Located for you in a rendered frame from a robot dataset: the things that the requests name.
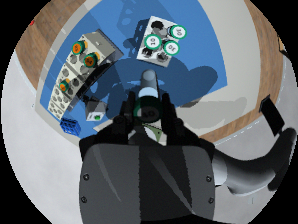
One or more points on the blue tube rack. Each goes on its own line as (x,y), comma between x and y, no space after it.
(72,126)

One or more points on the blue flat mat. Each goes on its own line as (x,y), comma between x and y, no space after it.
(197,70)

